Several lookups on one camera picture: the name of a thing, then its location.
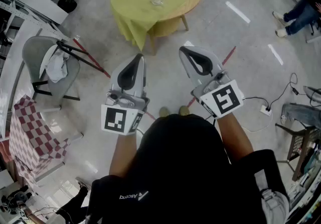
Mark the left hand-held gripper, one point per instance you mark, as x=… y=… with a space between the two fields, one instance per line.
x=118 y=120

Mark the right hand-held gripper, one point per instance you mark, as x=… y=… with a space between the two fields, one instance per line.
x=224 y=100

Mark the person's left forearm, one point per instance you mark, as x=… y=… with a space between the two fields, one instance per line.
x=124 y=152

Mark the person's right forearm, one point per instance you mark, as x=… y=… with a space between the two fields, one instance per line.
x=234 y=137

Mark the person's right shoe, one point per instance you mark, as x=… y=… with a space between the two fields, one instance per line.
x=184 y=110

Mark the person's left shoe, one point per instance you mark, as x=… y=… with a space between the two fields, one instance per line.
x=164 y=112

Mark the round wooden table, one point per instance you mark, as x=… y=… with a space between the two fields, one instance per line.
x=170 y=24

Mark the black folding stand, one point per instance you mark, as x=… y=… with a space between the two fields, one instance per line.
x=80 y=53

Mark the white crumpled cloth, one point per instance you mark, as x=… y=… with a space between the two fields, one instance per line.
x=57 y=67

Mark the yellow-green tablecloth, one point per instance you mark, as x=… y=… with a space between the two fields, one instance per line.
x=140 y=4

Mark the white power strip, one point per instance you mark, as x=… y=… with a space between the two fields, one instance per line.
x=265 y=110

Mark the black waste bin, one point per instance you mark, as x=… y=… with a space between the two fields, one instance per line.
x=67 y=2

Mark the grey chair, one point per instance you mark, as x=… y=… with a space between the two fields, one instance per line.
x=33 y=52

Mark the person's black shirt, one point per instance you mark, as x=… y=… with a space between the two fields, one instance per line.
x=180 y=172

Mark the brown perforated stool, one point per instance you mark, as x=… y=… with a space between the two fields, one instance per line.
x=301 y=142

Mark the black device on stand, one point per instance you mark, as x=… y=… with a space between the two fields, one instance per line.
x=15 y=199

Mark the perforated metal shelf frame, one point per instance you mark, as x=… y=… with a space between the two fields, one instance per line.
x=25 y=14

